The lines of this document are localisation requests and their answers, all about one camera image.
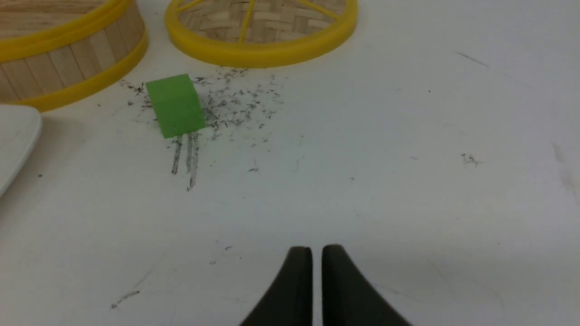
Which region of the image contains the green cube block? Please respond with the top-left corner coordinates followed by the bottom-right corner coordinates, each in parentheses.
top-left (145, 74), bottom-right (206, 139)

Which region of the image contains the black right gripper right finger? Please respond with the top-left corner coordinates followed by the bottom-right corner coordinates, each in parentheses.
top-left (322, 244), bottom-right (410, 326)

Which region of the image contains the yellow-rimmed bamboo steamer basket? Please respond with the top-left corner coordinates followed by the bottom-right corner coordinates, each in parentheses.
top-left (0, 0), bottom-right (148, 112)

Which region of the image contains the white rectangular plate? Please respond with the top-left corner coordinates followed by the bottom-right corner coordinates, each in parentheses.
top-left (0, 105), bottom-right (43, 196)

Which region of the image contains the yellow-rimmed bamboo steamer lid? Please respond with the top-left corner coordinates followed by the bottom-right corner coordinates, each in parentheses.
top-left (165, 0), bottom-right (358, 69)

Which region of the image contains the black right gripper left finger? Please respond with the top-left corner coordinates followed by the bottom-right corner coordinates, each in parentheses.
top-left (241, 246), bottom-right (313, 326)

